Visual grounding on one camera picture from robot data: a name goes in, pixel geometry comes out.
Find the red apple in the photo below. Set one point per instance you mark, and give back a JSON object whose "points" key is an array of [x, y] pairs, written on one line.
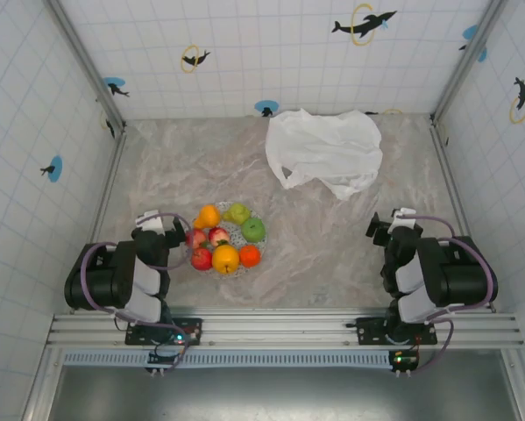
{"points": [[201, 259]]}

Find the yellow orange apple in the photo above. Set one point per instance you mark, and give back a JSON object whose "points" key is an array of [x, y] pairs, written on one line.
{"points": [[225, 259]]}

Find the green pear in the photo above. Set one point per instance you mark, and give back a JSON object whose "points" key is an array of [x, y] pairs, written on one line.
{"points": [[238, 213]]}

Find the green apple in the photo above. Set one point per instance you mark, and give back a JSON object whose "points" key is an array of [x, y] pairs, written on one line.
{"points": [[253, 230]]}

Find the white plastic bag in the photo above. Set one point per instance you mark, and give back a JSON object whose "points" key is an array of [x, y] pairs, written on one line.
{"points": [[323, 144]]}

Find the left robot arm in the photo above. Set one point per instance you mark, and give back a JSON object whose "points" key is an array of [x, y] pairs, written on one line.
{"points": [[100, 280]]}

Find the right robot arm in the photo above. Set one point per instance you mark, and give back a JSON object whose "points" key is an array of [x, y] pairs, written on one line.
{"points": [[455, 276]]}

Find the red yellow peach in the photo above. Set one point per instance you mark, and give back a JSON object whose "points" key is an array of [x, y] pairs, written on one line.
{"points": [[197, 239], [218, 236]]}

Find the orange pear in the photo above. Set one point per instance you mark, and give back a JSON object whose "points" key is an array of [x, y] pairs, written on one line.
{"points": [[208, 217]]}

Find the white blue speckled plate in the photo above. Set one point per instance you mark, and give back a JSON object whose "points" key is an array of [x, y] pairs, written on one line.
{"points": [[235, 234]]}

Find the orange tangerine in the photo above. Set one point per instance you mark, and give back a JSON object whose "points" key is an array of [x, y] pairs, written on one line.
{"points": [[250, 256]]}

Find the left small circuit board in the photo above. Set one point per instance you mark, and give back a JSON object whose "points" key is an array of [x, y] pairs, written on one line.
{"points": [[161, 358]]}

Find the small circuit board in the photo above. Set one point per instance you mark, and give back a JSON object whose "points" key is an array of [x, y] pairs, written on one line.
{"points": [[161, 358], [404, 359]]}

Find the right small circuit board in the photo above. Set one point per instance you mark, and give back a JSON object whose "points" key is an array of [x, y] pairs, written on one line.
{"points": [[404, 359]]}

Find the dolphin blue circle sticker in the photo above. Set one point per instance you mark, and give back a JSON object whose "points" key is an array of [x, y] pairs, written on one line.
{"points": [[266, 106], [113, 83], [56, 169], [470, 31]]}

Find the grey metal panel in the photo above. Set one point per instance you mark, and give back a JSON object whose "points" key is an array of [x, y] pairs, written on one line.
{"points": [[288, 394]]}

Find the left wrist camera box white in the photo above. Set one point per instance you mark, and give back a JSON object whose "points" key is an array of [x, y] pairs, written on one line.
{"points": [[150, 221]]}

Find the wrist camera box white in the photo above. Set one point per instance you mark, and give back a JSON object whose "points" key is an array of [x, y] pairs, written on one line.
{"points": [[406, 218], [150, 221]]}

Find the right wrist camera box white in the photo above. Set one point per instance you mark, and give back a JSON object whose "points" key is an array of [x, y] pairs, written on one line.
{"points": [[406, 218]]}

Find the aluminium side rail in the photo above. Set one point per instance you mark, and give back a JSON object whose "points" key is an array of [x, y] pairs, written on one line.
{"points": [[445, 162], [101, 219]]}

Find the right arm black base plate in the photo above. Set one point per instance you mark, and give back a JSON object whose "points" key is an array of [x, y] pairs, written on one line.
{"points": [[367, 329]]}

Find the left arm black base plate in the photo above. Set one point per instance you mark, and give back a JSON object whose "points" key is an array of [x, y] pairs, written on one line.
{"points": [[135, 337]]}

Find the aluminium rail beam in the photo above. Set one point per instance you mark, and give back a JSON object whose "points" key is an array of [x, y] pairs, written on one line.
{"points": [[279, 326]]}

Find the aluminium frame post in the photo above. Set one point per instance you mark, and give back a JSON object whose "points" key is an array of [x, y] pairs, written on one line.
{"points": [[470, 59], [91, 70]]}

